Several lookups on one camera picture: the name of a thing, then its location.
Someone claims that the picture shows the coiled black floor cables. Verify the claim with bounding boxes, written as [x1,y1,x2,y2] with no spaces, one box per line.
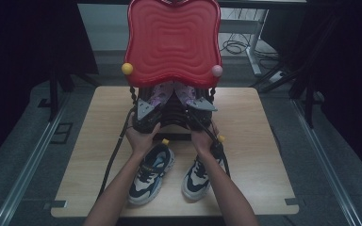
[221,32,280,61]

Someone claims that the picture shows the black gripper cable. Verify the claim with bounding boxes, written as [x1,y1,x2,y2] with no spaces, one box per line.
[187,109,231,178]
[96,107,137,201]

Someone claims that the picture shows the navy and white sneaker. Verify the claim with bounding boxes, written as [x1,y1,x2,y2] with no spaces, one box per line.
[181,135,227,202]
[126,138,176,207]

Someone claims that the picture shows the metal floor rail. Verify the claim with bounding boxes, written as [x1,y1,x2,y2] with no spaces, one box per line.
[290,98,362,226]
[0,93,74,226]

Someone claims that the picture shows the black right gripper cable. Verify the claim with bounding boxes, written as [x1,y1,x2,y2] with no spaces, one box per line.
[187,109,231,178]

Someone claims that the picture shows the white desk frame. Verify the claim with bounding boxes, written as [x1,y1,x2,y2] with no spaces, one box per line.
[219,8,270,77]

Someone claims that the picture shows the person's left hand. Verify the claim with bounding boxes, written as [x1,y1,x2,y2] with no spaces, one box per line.
[125,121,162,157]

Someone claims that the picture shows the white power strip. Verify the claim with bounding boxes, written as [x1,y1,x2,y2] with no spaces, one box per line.
[268,70,288,84]

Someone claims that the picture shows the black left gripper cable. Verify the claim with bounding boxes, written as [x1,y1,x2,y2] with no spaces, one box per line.
[96,107,137,201]

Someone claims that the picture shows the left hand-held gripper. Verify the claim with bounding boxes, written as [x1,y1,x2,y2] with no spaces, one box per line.
[133,98,163,134]

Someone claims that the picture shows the person's right hand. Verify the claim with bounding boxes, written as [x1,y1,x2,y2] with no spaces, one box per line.
[189,121,221,157]

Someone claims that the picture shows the dark curtain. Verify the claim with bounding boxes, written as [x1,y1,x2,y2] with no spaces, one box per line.
[260,0,362,186]
[0,0,100,170]

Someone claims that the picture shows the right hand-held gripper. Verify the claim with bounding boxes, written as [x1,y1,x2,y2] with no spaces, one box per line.
[185,97,219,132]

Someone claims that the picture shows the black metal stand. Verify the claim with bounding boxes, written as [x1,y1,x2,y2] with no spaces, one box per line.
[249,59,328,128]
[37,72,102,121]

